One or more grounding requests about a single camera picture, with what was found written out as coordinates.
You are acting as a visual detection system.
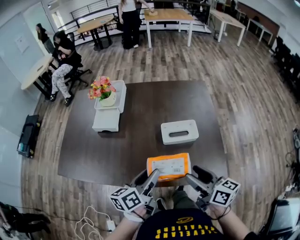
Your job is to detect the white paper notice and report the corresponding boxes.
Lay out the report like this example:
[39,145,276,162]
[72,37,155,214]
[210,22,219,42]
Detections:
[14,35,30,53]

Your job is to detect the person's right forearm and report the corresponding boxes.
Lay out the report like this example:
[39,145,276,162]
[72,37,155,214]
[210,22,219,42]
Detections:
[208,203,253,240]

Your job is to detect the tangle of black cables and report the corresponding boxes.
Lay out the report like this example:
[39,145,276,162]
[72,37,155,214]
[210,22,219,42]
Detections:
[285,127,300,188]

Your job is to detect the white tissue box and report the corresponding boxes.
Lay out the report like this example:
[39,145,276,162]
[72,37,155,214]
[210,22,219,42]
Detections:
[160,119,200,145]

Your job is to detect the person's black t-shirt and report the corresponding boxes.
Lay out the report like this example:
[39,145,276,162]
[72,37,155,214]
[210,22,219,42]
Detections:
[135,208,258,240]

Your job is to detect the artificial flowers in cream pot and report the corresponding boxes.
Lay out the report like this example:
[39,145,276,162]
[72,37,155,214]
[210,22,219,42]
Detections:
[88,76,117,107]

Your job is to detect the white wristband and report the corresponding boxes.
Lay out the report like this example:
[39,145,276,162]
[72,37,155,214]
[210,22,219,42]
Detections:
[124,212,143,222]

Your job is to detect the person's left forearm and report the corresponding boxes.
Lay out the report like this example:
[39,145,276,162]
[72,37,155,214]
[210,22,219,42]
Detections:
[104,208,147,240]

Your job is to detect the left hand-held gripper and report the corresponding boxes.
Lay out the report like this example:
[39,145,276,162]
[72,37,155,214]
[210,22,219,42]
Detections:
[110,169,165,215]

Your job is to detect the black wrist strap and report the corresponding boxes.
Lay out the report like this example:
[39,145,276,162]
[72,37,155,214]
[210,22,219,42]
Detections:
[210,205,232,221]

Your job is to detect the round light wood table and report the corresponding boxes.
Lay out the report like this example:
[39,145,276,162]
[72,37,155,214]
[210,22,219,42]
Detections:
[20,55,56,99]

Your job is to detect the computer monitor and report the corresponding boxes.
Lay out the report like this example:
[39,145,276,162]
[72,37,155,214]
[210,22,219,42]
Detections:
[267,198,300,240]

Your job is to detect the row of black chairs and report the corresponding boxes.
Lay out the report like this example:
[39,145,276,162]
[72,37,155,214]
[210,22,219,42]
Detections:
[271,35,300,94]

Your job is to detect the white plastic storage bin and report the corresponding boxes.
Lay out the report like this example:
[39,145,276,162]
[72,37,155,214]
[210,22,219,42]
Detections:
[94,80,128,113]

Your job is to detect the white cable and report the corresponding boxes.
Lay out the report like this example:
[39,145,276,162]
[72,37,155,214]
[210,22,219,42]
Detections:
[74,205,111,240]

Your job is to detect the black equipment pile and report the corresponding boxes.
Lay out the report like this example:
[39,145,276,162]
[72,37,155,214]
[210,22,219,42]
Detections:
[0,201,51,240]

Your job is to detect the person's olive trousers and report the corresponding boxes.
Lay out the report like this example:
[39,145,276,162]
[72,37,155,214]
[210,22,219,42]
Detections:
[172,189,197,211]

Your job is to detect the black office chair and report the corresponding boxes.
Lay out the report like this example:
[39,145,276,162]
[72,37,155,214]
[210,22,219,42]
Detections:
[63,32,92,94]

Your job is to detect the orange and white tissue pack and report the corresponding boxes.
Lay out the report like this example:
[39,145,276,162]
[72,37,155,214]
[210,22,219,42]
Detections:
[146,152,192,181]

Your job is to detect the round brown wood table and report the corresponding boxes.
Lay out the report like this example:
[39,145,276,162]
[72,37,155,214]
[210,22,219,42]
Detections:
[76,15,115,51]

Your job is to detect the black wheeled cart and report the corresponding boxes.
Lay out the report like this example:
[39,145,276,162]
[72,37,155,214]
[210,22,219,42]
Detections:
[16,114,40,159]

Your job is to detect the white drawer box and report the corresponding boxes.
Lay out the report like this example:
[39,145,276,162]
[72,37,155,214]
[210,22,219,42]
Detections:
[92,108,121,132]

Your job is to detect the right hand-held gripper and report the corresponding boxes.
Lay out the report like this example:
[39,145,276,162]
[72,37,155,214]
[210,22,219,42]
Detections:
[185,165,241,211]

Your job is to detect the wooden table with white legs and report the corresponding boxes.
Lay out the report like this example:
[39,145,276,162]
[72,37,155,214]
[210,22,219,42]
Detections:
[247,17,275,45]
[209,9,246,47]
[143,8,195,49]

